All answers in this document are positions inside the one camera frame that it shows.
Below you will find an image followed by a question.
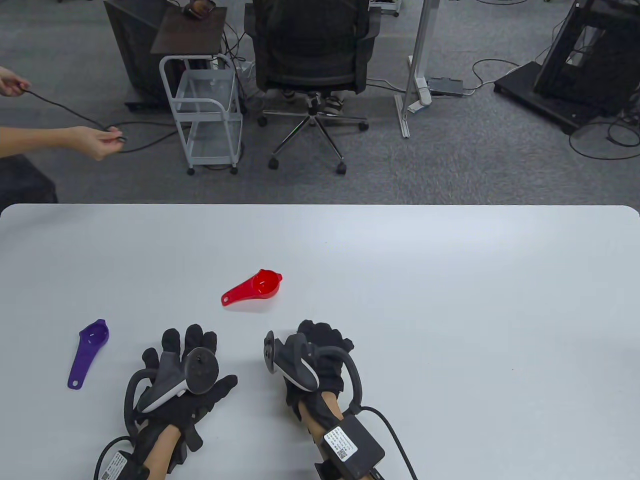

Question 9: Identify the grey power adapter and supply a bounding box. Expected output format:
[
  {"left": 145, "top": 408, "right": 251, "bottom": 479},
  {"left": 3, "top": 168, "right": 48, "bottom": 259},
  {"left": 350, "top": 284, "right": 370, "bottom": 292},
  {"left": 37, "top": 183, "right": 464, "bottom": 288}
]
[{"left": 429, "top": 76, "right": 466, "bottom": 97}]

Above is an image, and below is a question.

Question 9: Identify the person's left forearm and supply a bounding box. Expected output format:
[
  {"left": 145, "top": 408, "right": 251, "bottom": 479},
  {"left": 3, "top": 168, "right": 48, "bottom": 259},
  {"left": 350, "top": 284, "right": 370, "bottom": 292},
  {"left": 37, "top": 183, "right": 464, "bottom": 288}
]
[{"left": 145, "top": 425, "right": 181, "bottom": 480}]

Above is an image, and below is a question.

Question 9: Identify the red plastic measuring cup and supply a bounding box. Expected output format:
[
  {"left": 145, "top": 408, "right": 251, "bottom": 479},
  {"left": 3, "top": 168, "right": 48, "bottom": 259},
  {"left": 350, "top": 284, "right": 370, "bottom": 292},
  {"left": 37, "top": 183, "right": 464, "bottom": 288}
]
[{"left": 221, "top": 269, "right": 283, "bottom": 307}]

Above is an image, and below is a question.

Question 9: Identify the person's right hand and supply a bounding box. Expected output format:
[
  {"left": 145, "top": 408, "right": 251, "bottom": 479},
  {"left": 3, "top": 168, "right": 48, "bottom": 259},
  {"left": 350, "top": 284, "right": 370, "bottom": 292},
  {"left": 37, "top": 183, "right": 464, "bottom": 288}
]
[{"left": 282, "top": 320, "right": 355, "bottom": 437}]

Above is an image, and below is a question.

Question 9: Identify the purple plastic measuring cup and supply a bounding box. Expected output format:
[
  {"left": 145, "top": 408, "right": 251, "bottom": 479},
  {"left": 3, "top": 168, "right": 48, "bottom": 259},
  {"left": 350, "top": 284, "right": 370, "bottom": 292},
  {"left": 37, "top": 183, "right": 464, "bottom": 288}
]
[{"left": 67, "top": 319, "right": 110, "bottom": 390}]

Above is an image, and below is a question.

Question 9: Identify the person's right forearm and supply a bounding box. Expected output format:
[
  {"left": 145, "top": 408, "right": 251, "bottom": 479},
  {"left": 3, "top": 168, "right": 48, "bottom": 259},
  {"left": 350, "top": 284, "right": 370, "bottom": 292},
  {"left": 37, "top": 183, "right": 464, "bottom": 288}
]
[{"left": 300, "top": 392, "right": 347, "bottom": 453}]

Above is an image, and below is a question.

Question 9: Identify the white wire rolling cart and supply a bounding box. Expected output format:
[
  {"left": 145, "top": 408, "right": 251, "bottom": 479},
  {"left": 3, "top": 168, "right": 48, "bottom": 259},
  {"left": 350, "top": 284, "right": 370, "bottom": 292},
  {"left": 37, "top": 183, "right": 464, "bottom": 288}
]
[{"left": 159, "top": 54, "right": 245, "bottom": 176}]

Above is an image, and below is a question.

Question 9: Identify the black mesh office chair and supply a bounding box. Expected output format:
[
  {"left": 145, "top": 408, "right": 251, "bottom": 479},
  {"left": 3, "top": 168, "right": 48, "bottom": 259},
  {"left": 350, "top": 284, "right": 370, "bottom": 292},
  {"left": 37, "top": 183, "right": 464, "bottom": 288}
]
[{"left": 244, "top": 0, "right": 382, "bottom": 176}]

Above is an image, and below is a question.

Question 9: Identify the black left wrist sensor box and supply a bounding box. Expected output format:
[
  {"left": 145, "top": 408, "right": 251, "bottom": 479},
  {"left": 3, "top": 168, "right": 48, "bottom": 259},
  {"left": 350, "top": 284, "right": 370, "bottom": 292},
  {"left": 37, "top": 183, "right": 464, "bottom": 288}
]
[{"left": 100, "top": 450, "right": 151, "bottom": 480}]

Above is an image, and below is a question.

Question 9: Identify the black right wrist sensor box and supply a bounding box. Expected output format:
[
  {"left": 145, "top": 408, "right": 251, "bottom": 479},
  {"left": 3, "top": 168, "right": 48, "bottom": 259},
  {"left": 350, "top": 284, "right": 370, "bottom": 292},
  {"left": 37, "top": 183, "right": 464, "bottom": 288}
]
[{"left": 314, "top": 415, "right": 386, "bottom": 480}]

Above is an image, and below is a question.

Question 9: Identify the bundle of black cables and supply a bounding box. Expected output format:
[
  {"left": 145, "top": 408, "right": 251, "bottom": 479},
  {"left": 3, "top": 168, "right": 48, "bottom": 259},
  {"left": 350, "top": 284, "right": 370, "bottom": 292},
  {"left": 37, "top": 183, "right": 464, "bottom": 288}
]
[{"left": 220, "top": 22, "right": 257, "bottom": 113}]

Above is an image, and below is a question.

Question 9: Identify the person's left hand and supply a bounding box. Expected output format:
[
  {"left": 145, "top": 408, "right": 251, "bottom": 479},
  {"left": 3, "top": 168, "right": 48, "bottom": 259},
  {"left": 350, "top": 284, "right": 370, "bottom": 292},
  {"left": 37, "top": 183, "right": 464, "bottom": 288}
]
[{"left": 135, "top": 324, "right": 239, "bottom": 473}]

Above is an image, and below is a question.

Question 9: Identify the black equipment rack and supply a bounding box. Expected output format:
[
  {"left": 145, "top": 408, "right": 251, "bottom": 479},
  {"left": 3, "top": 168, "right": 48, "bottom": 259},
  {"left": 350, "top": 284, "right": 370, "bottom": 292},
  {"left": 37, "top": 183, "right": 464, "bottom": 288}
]
[{"left": 493, "top": 0, "right": 640, "bottom": 136}]

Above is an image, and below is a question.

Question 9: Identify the another person's forearm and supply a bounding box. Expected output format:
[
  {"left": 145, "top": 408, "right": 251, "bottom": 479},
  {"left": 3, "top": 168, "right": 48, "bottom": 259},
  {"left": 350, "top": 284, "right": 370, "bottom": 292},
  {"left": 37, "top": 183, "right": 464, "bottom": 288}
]
[{"left": 0, "top": 125, "right": 77, "bottom": 160}]

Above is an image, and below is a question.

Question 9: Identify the grey black right hand controller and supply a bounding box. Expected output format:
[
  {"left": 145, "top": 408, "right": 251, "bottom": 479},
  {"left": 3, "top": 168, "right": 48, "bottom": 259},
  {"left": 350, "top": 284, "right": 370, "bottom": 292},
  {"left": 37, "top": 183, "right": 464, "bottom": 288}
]
[{"left": 264, "top": 331, "right": 363, "bottom": 414}]

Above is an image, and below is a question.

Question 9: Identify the black floor cable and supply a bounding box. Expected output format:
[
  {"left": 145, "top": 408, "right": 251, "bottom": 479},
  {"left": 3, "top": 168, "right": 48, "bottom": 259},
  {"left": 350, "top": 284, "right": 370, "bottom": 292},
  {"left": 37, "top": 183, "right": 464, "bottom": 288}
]
[
  {"left": 20, "top": 85, "right": 191, "bottom": 153},
  {"left": 569, "top": 120, "right": 640, "bottom": 161},
  {"left": 462, "top": 59, "right": 521, "bottom": 96}
]

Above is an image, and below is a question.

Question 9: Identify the white metal desk leg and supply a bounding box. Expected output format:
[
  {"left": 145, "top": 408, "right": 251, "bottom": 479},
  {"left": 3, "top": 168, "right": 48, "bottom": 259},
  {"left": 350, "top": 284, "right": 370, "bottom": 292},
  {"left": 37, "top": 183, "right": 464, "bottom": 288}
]
[{"left": 395, "top": 0, "right": 441, "bottom": 139}]

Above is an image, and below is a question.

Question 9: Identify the black wrist sensor box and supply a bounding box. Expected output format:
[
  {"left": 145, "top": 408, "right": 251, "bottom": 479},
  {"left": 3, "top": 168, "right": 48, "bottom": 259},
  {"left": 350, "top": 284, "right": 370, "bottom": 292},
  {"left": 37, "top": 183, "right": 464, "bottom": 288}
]
[
  {"left": 100, "top": 450, "right": 151, "bottom": 480},
  {"left": 314, "top": 415, "right": 386, "bottom": 480}
]

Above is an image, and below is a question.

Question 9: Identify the brown side table top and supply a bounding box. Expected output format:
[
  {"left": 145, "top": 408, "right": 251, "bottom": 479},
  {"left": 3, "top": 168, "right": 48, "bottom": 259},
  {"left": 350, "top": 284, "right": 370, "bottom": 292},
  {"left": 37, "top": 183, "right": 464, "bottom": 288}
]
[{"left": 150, "top": 6, "right": 228, "bottom": 55}]

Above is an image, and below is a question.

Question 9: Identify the dark grey cabinet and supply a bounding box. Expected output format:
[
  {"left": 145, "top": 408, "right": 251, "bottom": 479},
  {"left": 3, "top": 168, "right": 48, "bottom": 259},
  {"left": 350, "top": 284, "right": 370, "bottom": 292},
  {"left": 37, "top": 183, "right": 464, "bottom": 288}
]
[{"left": 103, "top": 0, "right": 176, "bottom": 112}]

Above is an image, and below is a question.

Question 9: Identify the grey black left hand controller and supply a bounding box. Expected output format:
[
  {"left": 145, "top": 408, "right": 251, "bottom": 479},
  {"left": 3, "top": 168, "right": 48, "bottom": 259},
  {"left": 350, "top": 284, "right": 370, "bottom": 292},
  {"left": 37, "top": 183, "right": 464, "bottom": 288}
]
[{"left": 124, "top": 347, "right": 220, "bottom": 436}]

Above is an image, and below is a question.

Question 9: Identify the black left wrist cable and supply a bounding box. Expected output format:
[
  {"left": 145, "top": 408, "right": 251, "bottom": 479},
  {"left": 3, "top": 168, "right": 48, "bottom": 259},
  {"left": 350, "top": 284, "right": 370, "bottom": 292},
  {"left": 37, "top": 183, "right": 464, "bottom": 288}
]
[{"left": 94, "top": 436, "right": 133, "bottom": 480}]

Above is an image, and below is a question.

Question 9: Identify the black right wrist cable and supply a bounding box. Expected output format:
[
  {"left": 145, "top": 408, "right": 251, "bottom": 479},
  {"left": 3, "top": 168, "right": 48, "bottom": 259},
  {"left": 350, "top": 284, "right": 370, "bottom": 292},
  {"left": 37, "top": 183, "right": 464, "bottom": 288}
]
[{"left": 360, "top": 406, "right": 418, "bottom": 480}]

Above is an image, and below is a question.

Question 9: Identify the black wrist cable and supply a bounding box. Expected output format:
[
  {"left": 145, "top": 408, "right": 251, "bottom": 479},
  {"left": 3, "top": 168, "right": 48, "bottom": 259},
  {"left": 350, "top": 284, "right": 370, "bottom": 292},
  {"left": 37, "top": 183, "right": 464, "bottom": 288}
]
[
  {"left": 360, "top": 406, "right": 418, "bottom": 480},
  {"left": 94, "top": 436, "right": 133, "bottom": 480}
]

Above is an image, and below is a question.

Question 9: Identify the grey black hand controller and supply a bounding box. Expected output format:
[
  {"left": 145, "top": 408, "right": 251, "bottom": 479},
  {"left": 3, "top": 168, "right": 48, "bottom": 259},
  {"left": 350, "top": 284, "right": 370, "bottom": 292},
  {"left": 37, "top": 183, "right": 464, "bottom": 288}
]
[
  {"left": 124, "top": 347, "right": 220, "bottom": 436},
  {"left": 264, "top": 331, "right": 363, "bottom": 414}
]

